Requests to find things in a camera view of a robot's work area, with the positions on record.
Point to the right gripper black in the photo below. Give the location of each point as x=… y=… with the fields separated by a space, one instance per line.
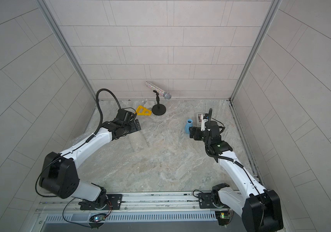
x=194 y=129

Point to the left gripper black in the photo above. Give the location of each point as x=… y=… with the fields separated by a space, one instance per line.
x=134 y=128

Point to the blue ribbed vase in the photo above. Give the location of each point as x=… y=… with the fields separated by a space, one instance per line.
x=189 y=124

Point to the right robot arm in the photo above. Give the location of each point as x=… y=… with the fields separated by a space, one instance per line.
x=258 y=207

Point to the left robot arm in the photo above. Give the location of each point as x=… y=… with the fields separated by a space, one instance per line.
x=59 y=174

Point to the yellow triangle ruler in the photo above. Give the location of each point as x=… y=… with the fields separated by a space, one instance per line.
x=142 y=111

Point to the white crumpled object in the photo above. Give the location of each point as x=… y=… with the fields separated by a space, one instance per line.
x=149 y=104

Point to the black microphone stand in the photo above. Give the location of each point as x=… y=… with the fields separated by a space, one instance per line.
x=158 y=109

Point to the glitter microphone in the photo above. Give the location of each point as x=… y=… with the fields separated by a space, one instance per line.
x=161 y=92

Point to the right circuit board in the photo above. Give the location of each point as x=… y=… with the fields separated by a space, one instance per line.
x=223 y=217

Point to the circuit board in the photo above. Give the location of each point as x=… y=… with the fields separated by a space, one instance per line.
x=223 y=217
x=98 y=218

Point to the left circuit board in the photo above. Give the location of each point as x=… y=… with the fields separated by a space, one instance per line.
x=98 y=218

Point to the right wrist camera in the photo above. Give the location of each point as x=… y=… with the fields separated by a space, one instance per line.
x=205 y=119

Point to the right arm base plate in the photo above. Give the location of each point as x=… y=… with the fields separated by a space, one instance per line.
x=206 y=201

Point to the aluminium mounting rail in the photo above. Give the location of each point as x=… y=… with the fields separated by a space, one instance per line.
x=134 y=202

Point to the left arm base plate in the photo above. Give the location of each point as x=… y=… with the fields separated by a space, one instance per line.
x=110 y=201

